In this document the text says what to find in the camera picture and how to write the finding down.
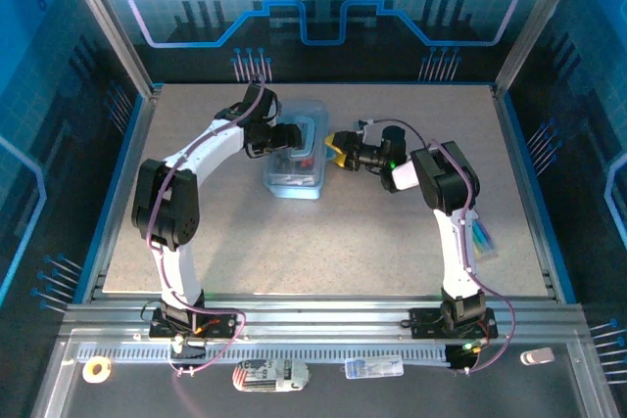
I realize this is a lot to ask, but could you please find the blue plastic toolbox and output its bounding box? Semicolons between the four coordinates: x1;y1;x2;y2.
263;98;329;202

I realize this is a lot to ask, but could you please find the rainbow coloured tool set pack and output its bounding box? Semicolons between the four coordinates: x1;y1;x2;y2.
468;218;500;262

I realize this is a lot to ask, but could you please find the small black electronics board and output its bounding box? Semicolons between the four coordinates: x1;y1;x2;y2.
444;343;480;371

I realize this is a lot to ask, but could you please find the striped printed label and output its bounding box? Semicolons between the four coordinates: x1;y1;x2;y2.
232;358;311;394

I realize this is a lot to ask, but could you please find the small white device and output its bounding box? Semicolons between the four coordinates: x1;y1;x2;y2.
519;347;556;366

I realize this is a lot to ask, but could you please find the white tape roll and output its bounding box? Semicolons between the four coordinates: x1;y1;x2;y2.
81;356;113;384

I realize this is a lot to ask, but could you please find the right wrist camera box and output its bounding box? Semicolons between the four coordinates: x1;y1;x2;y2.
356;116;382;144

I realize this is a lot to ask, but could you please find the aluminium side rail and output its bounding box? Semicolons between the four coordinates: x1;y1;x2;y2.
489;87;564;302
87;87;163;302

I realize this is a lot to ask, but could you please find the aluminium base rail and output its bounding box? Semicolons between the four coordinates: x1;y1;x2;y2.
58;293;592;341

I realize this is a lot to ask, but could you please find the aluminium frame post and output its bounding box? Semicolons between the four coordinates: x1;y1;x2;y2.
57;0;162;99
493;0;589;96

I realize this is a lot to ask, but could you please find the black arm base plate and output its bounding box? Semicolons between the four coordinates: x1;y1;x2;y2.
410;307;500;340
149;307;237;340

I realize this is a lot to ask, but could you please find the slotted cable duct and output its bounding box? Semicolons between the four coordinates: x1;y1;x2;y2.
77;345;452;364

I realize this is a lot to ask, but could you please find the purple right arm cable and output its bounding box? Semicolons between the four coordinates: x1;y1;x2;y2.
369;116;518;375

